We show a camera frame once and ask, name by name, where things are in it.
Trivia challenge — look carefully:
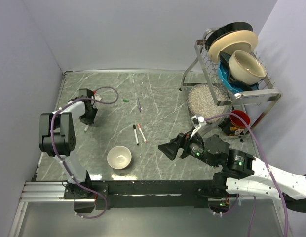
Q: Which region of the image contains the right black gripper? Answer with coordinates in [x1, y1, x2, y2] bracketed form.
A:
[157, 126, 219, 168]

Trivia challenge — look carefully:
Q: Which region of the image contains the white pen pink tip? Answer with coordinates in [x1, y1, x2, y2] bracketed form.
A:
[139, 128, 148, 143]

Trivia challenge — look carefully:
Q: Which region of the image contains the white pen black tip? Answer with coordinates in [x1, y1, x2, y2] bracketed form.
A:
[133, 129, 140, 146]

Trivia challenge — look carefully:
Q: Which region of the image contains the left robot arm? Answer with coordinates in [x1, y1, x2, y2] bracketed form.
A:
[39, 89, 98, 198]

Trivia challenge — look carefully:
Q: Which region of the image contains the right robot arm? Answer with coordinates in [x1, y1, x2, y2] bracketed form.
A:
[158, 132, 306, 213]

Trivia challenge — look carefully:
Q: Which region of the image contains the black base bar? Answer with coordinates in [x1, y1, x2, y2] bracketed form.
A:
[64, 180, 240, 213]

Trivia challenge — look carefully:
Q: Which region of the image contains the white ceramic bowl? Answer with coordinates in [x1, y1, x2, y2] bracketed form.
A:
[107, 146, 132, 170]

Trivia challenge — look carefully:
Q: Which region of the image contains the metal dish rack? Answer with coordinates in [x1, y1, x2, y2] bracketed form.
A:
[180, 28, 282, 130]

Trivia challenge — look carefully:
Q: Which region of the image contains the clear textured glass plate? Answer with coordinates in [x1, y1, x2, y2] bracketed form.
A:
[187, 84, 225, 118]

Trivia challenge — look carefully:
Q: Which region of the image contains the red cup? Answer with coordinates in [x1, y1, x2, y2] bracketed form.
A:
[230, 110, 251, 128]

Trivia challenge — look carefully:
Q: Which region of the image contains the blue dish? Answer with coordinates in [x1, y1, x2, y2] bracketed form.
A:
[218, 51, 259, 94]

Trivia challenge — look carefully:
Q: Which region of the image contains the cream bowl on rack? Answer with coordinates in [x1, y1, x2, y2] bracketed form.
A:
[228, 50, 267, 85]

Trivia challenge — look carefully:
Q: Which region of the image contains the cream plate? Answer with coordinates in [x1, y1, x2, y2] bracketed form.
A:
[208, 30, 259, 64]

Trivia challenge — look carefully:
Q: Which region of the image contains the black plate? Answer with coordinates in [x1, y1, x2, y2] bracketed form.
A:
[206, 22, 253, 47]

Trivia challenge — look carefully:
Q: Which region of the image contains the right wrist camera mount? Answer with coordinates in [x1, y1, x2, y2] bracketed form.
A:
[191, 115, 207, 138]

